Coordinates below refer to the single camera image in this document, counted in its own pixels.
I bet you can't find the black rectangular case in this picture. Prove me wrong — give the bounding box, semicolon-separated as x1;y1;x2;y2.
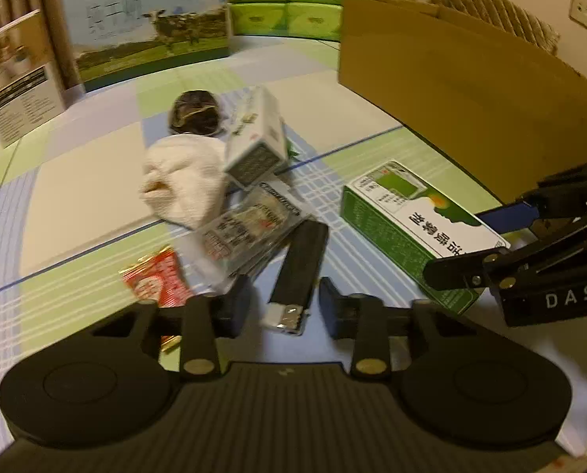
263;220;330;337

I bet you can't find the green medicine box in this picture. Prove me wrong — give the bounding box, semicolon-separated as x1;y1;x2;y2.
340;160;512;315

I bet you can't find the white product box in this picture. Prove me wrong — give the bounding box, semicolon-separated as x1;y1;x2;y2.
0;9;68;149

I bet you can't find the clear plastic packet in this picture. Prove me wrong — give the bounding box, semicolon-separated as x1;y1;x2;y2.
190;182;314;289

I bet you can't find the white towel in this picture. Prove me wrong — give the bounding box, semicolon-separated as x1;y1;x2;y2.
142;134;228;230

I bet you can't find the stack of green tissue packs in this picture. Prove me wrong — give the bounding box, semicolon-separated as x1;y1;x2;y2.
223;0;356;43

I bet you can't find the checkered tablecloth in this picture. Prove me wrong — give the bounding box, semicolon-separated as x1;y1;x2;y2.
0;34;503;405

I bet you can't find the blue cow print carton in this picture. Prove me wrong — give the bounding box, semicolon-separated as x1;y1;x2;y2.
59;0;232;93

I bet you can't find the large brown cardboard box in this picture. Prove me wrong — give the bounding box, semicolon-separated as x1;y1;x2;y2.
338;0;587;208

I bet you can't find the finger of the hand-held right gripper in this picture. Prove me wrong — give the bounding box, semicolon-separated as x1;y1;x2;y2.
475;158;587;236
423;214;587;292

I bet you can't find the red snack packet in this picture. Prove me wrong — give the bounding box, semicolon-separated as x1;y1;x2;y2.
119;245;191;356

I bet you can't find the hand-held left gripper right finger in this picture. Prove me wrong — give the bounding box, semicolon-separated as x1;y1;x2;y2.
319;276;466;380

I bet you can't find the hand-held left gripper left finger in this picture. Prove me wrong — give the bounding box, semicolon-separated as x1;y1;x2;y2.
89;273;252;381

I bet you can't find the dark hair scrunchie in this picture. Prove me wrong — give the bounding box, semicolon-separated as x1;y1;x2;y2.
168;89;224;136

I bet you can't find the white medicine box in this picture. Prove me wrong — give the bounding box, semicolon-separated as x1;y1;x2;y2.
223;86;290;192

